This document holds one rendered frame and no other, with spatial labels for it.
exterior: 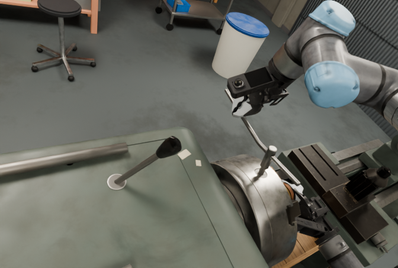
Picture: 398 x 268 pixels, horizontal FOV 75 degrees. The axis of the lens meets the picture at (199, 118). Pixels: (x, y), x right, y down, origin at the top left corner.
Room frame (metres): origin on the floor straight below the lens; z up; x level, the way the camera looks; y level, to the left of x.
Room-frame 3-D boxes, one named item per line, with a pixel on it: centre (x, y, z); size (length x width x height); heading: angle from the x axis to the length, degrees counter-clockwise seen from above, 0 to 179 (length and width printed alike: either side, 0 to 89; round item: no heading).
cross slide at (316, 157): (0.83, -0.66, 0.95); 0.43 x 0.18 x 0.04; 42
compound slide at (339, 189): (0.76, -0.69, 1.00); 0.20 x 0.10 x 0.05; 132
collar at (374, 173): (0.78, -0.71, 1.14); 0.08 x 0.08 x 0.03
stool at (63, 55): (1.97, 1.45, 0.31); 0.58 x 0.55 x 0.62; 31
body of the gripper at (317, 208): (0.51, -0.46, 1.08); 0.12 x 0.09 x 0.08; 42
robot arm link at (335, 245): (0.45, -0.51, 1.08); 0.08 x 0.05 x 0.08; 132
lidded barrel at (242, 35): (3.15, -0.09, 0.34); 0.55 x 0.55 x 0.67
